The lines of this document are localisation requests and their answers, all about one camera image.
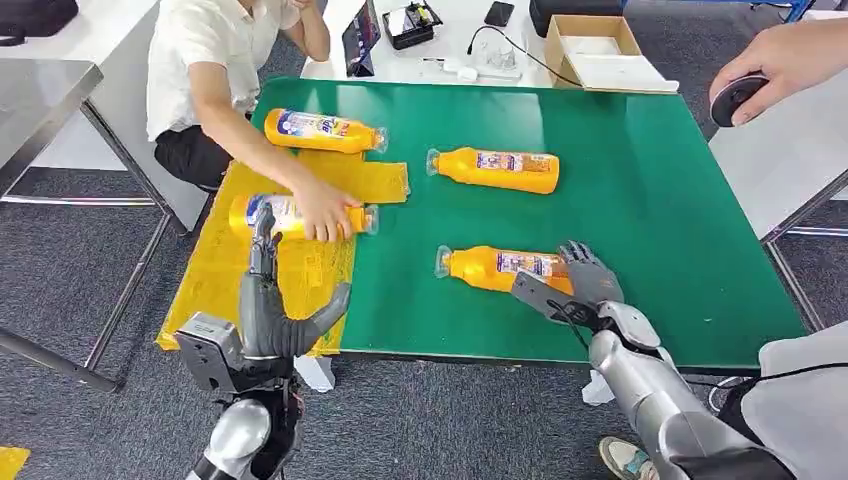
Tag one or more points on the blue frame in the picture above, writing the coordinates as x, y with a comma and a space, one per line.
788, 8

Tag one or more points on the white desk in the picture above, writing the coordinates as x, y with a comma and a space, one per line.
404, 66

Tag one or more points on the green table mat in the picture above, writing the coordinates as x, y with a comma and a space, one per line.
662, 232

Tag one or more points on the black case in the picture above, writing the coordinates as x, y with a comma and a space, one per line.
573, 8

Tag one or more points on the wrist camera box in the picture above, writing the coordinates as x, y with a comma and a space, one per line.
205, 351
540, 295

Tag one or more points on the white adapter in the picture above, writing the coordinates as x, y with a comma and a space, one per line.
462, 73

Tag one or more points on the person's right hand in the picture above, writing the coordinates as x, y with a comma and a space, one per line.
328, 212

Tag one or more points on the cardboard box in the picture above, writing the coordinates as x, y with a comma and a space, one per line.
553, 56

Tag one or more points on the white foam pad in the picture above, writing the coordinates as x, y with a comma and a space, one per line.
591, 45

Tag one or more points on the grey steel table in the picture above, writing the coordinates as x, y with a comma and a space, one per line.
40, 99

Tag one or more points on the yellow floor item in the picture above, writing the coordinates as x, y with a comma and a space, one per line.
12, 464

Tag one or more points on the black phone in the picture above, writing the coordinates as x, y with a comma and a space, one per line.
499, 13

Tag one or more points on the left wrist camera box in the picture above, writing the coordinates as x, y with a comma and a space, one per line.
205, 351

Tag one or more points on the black round device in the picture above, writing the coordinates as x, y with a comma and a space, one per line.
729, 99

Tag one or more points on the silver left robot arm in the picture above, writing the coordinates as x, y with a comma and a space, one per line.
235, 434

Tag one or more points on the person's hand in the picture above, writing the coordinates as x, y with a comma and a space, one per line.
795, 56

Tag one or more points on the orange drink bottle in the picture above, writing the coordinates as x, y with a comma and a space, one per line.
311, 136
464, 169
477, 268
238, 222

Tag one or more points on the white board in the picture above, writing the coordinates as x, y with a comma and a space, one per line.
619, 73

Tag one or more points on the black tablet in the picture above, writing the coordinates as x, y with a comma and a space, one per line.
361, 36

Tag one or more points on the yellow sheet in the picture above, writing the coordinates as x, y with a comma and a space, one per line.
311, 272

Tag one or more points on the person's left hand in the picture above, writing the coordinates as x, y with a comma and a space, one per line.
303, 4

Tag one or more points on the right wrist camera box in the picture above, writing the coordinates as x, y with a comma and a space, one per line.
540, 295

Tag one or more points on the pale grey table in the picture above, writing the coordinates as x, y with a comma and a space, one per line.
775, 172
119, 79

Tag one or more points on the person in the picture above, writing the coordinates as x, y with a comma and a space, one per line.
192, 53
802, 397

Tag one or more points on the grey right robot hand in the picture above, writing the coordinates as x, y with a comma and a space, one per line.
596, 285

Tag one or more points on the black bag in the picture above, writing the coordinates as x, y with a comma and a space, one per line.
33, 16

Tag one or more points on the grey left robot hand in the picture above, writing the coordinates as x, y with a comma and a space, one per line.
262, 318

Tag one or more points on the black tray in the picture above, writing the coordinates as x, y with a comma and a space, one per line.
411, 26

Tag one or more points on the white table leg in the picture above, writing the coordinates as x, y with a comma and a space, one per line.
599, 391
314, 374

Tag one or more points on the clear glass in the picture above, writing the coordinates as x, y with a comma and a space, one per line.
501, 58

